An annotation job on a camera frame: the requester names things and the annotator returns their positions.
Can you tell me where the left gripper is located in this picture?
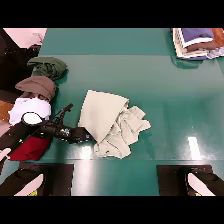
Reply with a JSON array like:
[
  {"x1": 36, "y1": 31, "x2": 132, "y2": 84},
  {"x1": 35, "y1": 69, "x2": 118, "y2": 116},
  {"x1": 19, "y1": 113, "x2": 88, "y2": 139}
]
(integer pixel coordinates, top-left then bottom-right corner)
[{"x1": 49, "y1": 121, "x2": 96, "y2": 145}]

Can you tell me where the cream shirt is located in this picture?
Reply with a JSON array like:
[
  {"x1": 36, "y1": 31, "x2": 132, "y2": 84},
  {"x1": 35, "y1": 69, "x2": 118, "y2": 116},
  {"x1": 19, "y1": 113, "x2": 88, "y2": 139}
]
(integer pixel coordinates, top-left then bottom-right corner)
[{"x1": 77, "y1": 89, "x2": 152, "y2": 160}]

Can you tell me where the red garment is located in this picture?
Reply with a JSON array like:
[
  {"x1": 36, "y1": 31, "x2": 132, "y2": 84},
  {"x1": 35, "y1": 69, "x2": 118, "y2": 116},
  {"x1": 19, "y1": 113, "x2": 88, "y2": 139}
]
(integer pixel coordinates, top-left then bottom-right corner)
[{"x1": 9, "y1": 134, "x2": 52, "y2": 162}]

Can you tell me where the white garment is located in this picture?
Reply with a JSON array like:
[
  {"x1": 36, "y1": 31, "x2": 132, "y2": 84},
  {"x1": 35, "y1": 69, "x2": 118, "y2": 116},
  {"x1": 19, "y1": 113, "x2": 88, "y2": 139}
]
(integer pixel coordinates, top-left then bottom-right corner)
[
  {"x1": 7, "y1": 96, "x2": 53, "y2": 127},
  {"x1": 172, "y1": 27, "x2": 215, "y2": 60}
]

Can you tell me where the grey-brown garment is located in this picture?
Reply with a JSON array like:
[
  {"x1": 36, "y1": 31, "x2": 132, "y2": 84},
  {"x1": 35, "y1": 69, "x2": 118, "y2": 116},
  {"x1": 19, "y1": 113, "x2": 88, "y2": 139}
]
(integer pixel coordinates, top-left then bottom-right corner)
[{"x1": 14, "y1": 75, "x2": 57, "y2": 102}]

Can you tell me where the dark green garment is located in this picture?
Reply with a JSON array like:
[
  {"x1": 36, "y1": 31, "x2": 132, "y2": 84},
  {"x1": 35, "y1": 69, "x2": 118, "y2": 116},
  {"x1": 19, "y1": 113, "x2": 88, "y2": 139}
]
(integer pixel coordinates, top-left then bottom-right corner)
[{"x1": 26, "y1": 56, "x2": 68, "y2": 81}]

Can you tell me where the purple garment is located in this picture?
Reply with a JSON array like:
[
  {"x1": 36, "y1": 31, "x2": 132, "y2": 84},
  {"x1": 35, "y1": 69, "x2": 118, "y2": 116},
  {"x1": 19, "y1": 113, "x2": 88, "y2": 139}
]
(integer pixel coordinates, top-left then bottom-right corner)
[{"x1": 181, "y1": 27, "x2": 215, "y2": 44}]

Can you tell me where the pale lilac garment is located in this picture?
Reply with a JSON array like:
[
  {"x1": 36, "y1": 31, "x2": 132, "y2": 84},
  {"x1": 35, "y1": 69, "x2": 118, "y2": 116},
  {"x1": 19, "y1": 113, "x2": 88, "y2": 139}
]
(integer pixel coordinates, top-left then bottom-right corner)
[{"x1": 203, "y1": 46, "x2": 224, "y2": 61}]

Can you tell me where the orange-brown garment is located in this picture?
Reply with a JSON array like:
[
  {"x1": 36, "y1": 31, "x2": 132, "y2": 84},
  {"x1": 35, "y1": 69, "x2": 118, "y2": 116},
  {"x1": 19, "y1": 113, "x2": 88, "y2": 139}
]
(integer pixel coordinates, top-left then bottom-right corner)
[{"x1": 186, "y1": 27, "x2": 224, "y2": 53}]

